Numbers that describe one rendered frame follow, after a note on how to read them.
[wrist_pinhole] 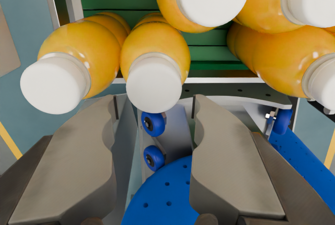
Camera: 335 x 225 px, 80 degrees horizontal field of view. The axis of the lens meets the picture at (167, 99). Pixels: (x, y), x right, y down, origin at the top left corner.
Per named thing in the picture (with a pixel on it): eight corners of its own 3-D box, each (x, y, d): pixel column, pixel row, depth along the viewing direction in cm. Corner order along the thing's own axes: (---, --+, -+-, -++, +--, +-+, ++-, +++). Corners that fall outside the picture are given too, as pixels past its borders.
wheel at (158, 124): (156, 143, 30) (166, 138, 31) (155, 118, 28) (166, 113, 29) (139, 129, 33) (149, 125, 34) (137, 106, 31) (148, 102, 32)
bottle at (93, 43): (78, 34, 31) (-15, 83, 14) (107, -2, 29) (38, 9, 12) (114, 66, 33) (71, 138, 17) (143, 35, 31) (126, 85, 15)
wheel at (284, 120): (269, 136, 32) (283, 141, 31) (277, 112, 29) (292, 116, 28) (275, 123, 35) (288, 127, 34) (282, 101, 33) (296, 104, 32)
